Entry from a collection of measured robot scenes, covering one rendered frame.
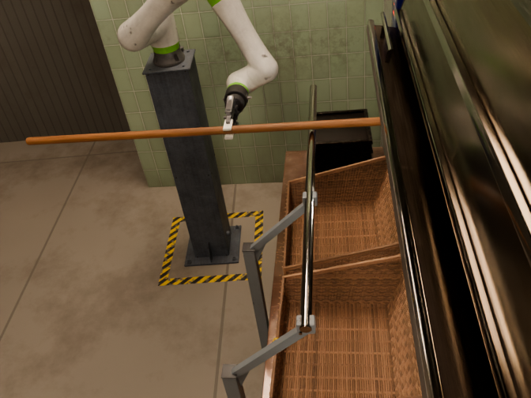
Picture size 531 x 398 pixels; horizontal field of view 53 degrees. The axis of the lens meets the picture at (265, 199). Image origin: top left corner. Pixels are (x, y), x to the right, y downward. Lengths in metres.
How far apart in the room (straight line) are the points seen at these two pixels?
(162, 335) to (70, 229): 1.18
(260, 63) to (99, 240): 1.83
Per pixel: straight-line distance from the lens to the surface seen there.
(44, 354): 3.09
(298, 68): 3.22
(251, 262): 1.86
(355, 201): 2.53
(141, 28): 2.31
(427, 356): 0.95
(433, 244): 1.17
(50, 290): 3.40
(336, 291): 2.07
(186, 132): 2.01
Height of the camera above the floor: 2.21
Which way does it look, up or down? 39 degrees down
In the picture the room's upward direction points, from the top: 8 degrees counter-clockwise
